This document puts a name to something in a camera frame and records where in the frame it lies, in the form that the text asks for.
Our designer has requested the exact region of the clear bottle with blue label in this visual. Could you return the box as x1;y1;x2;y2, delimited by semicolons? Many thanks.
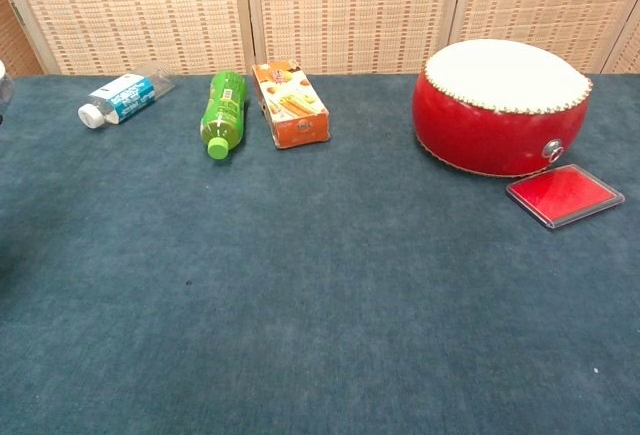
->
77;63;177;130

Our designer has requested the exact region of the woven bamboo folding screen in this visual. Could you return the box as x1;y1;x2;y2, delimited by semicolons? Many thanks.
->
0;0;640;77

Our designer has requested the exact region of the dark teal table cloth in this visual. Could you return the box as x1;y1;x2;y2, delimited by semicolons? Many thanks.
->
0;72;640;435

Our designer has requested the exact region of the green tea bottle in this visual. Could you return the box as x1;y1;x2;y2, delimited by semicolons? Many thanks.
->
199;70;250;161

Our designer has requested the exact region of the orange snack box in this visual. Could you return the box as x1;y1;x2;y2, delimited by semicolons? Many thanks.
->
251;60;332;150

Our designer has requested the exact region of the red drum with white skin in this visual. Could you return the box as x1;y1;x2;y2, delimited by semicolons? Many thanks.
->
411;38;595;177

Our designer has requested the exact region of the red ink pad case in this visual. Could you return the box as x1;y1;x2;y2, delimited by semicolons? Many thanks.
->
505;163;626;233

